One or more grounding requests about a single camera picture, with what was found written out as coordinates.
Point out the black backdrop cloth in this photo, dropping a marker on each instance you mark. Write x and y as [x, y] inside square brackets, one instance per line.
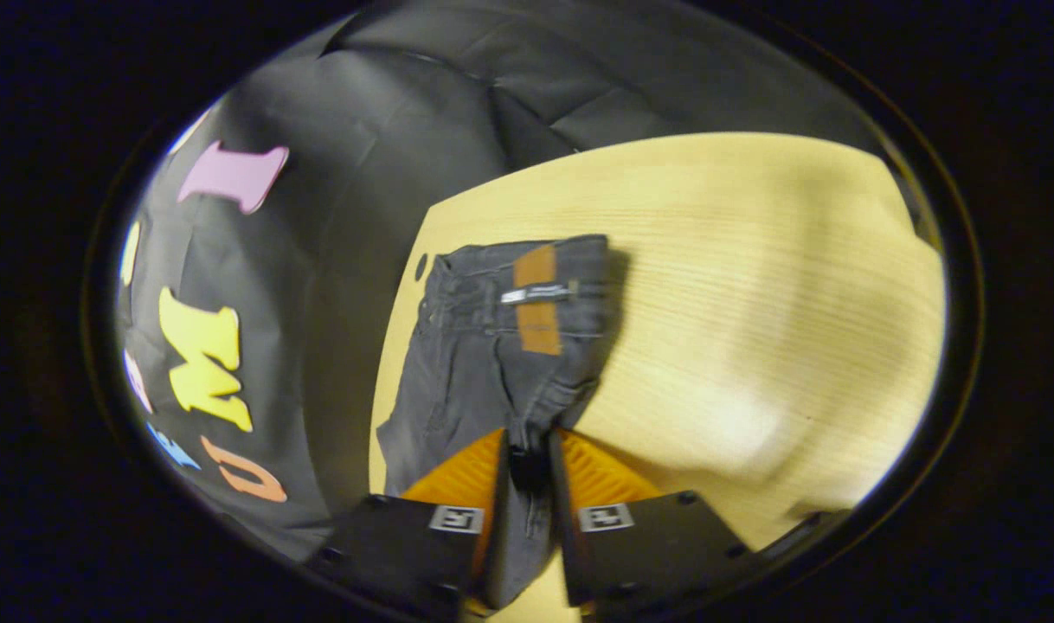
[337, 260]

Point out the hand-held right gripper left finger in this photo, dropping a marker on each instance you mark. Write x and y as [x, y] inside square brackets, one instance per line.
[397, 541]

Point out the dark grey jeans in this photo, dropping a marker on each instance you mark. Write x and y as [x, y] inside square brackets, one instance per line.
[475, 381]

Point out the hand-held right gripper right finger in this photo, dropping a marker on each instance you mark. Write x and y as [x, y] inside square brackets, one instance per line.
[648, 545]

